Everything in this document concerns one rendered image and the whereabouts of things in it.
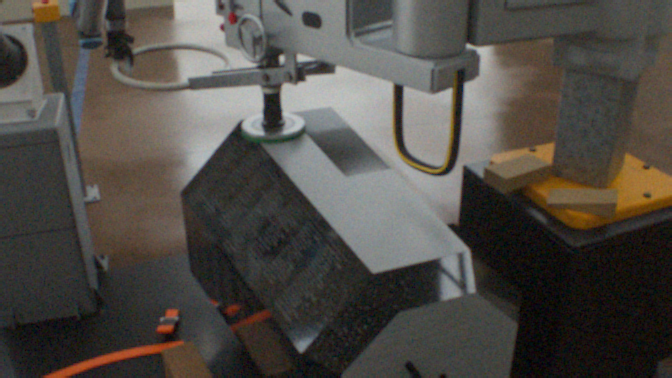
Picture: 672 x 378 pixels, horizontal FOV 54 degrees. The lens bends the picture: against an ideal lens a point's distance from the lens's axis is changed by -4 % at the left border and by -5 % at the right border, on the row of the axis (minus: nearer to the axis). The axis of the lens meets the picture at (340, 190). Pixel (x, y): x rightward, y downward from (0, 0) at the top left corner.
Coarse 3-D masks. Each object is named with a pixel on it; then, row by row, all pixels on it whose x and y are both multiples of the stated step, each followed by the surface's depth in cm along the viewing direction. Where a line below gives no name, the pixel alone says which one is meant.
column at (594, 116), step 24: (576, 72) 202; (576, 96) 205; (600, 96) 200; (624, 96) 198; (576, 120) 208; (600, 120) 203; (624, 120) 207; (576, 144) 211; (600, 144) 206; (624, 144) 216; (552, 168) 219; (576, 168) 214; (600, 168) 209
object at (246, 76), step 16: (304, 64) 220; (320, 64) 213; (192, 80) 253; (208, 80) 245; (224, 80) 237; (240, 80) 230; (256, 80) 223; (272, 80) 217; (288, 80) 205; (304, 80) 206
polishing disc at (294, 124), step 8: (248, 120) 238; (256, 120) 238; (288, 120) 237; (296, 120) 237; (248, 128) 231; (256, 128) 231; (264, 128) 231; (272, 128) 231; (280, 128) 231; (288, 128) 231; (296, 128) 231; (256, 136) 227; (264, 136) 226; (272, 136) 226; (280, 136) 226; (288, 136) 227
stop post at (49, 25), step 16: (48, 16) 325; (48, 32) 330; (48, 48) 333; (48, 64) 336; (64, 64) 340; (64, 80) 343; (64, 96) 346; (80, 160) 364; (80, 176) 368; (96, 192) 379
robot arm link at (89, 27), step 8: (88, 0) 231; (96, 0) 230; (104, 0) 233; (88, 8) 235; (96, 8) 235; (104, 8) 238; (80, 16) 253; (88, 16) 239; (96, 16) 239; (104, 16) 245; (80, 24) 247; (88, 24) 244; (96, 24) 244; (80, 32) 250; (88, 32) 248; (96, 32) 250; (80, 40) 252; (88, 40) 251; (96, 40) 252; (88, 48) 256
